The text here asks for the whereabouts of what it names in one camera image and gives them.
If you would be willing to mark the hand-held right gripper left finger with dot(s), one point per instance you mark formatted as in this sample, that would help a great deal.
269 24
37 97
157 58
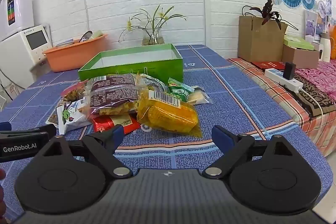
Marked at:
118 134

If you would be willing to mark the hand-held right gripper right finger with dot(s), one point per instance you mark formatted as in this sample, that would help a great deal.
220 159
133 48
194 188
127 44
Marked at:
220 136

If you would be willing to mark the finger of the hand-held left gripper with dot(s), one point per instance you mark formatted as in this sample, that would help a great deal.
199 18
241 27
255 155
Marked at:
39 129
4 125

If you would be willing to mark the red snack packet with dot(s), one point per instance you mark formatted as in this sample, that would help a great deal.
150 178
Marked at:
105 123

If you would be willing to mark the white green-print snack packet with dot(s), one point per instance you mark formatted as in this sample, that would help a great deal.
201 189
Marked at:
71 116

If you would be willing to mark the brown label snack bag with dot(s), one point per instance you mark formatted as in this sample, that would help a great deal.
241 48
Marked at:
113 92

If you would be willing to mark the red-top twisted snack bag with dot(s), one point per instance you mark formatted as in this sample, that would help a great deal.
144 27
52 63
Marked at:
74 91

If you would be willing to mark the yellow snack bag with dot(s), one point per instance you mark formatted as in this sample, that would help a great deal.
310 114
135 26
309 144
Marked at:
168 113

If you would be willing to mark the green cardboard box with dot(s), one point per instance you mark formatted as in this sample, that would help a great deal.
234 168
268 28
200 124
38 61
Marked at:
131 66

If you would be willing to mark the person's left hand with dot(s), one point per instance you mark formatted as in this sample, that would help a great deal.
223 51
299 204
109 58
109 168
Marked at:
2 174

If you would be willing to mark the blue checked tablecloth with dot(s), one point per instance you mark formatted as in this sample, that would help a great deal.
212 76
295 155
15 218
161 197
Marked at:
236 98

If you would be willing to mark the clear pale snack packet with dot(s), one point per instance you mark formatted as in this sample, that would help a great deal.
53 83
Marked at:
198 96

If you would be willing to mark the white appliance with screen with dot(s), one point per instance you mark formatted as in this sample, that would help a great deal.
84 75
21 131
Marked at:
18 56

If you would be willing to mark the orange plastic basin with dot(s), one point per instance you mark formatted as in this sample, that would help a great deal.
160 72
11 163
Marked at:
71 56

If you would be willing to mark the white power strip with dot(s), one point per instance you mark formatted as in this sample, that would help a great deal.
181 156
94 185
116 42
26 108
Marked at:
278 77

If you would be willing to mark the red book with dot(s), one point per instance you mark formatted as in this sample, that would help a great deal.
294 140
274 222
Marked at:
267 66

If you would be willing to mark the black power adapter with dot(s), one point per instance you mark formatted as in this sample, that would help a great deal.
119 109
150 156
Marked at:
290 70

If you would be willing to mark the brown patterned cloth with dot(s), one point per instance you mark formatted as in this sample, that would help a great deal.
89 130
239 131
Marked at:
312 99

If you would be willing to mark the glass vase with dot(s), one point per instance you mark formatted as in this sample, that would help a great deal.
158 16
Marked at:
153 39

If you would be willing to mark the pale green dish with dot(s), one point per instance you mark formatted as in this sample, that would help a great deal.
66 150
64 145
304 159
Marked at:
96 34

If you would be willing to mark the large brown cardboard box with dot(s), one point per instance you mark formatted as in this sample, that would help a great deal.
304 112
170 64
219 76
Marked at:
257 40

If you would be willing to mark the metal pot lid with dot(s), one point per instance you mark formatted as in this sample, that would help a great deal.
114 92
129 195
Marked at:
85 36

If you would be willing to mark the small brown cardboard box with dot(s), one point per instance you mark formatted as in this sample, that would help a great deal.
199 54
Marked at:
299 58

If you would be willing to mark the white water purifier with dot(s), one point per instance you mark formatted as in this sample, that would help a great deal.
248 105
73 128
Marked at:
18 11

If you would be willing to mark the pink floral cloth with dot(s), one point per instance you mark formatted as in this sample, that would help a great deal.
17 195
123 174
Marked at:
323 74

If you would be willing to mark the flat pale green box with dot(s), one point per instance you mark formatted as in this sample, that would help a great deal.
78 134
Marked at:
298 43

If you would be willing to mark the green orchid plant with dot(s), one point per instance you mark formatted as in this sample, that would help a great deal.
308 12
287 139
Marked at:
155 18

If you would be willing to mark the dark red leaf plant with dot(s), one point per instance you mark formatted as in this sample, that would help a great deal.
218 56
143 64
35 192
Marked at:
267 10

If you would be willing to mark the white bottle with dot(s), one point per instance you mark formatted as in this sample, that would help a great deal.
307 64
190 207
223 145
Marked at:
325 50

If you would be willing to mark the orange bag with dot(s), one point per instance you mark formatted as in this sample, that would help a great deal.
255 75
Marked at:
333 45

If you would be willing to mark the wall picture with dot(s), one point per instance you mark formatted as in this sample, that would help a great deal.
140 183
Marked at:
320 27
310 26

